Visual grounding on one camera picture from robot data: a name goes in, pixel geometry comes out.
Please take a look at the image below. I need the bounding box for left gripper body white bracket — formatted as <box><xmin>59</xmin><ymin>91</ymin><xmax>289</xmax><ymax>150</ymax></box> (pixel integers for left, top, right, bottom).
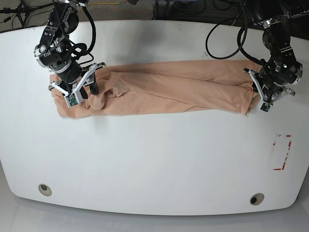
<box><xmin>243</xmin><ymin>68</ymin><xmax>295</xmax><ymax>108</ymax></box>

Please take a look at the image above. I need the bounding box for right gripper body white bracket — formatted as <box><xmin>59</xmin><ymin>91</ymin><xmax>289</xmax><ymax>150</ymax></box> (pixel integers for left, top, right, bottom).
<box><xmin>48</xmin><ymin>62</ymin><xmax>106</xmax><ymax>99</ymax></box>

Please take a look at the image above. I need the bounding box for peach T-shirt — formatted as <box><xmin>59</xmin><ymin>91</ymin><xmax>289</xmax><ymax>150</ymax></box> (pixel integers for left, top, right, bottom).
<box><xmin>51</xmin><ymin>60</ymin><xmax>261</xmax><ymax>118</ymax></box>

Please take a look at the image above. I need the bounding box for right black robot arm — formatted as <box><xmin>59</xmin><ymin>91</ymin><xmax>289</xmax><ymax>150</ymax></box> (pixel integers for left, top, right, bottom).
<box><xmin>34</xmin><ymin>0</ymin><xmax>105</xmax><ymax>106</ymax></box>

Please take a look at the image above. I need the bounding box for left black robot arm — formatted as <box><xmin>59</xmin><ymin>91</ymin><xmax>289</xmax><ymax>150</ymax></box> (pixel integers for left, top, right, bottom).
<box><xmin>221</xmin><ymin>0</ymin><xmax>303</xmax><ymax>114</ymax></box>

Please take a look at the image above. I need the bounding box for red tape rectangle marking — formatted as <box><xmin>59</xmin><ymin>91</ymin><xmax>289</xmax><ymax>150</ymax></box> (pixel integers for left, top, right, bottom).
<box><xmin>270</xmin><ymin>134</ymin><xmax>292</xmax><ymax>171</ymax></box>

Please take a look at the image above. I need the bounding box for white power strip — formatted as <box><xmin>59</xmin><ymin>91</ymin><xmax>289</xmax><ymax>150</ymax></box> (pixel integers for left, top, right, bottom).
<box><xmin>287</xmin><ymin>5</ymin><xmax>309</xmax><ymax>19</ymax></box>

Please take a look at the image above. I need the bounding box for right table grommet hole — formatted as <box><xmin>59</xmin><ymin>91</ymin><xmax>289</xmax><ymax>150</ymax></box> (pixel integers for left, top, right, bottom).
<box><xmin>250</xmin><ymin>193</ymin><xmax>265</xmax><ymax>206</ymax></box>

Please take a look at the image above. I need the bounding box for table grommet hole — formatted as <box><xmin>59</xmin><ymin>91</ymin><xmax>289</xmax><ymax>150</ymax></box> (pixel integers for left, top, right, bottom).
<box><xmin>250</xmin><ymin>193</ymin><xmax>265</xmax><ymax>206</ymax></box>
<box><xmin>38</xmin><ymin>184</ymin><xmax>52</xmax><ymax>197</ymax></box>

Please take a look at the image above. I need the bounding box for left table grommet hole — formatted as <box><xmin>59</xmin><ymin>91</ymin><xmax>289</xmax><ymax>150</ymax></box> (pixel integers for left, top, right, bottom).
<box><xmin>38</xmin><ymin>184</ymin><xmax>52</xmax><ymax>197</ymax></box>

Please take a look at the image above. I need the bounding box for black tripod stand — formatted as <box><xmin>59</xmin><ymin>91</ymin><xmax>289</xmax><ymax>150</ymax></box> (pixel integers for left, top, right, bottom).
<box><xmin>0</xmin><ymin>0</ymin><xmax>53</xmax><ymax>29</ymax></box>

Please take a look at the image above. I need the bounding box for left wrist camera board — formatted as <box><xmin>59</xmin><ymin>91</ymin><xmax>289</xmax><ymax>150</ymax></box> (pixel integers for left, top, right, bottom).
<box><xmin>259</xmin><ymin>102</ymin><xmax>273</xmax><ymax>114</ymax></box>

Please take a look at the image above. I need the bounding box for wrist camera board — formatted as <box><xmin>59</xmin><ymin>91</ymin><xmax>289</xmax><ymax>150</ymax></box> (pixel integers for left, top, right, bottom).
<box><xmin>259</xmin><ymin>102</ymin><xmax>273</xmax><ymax>114</ymax></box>
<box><xmin>65</xmin><ymin>94</ymin><xmax>79</xmax><ymax>108</ymax></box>

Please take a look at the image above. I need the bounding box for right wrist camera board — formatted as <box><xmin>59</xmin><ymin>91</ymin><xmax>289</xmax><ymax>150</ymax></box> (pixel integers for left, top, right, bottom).
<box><xmin>65</xmin><ymin>94</ymin><xmax>79</xmax><ymax>108</ymax></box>

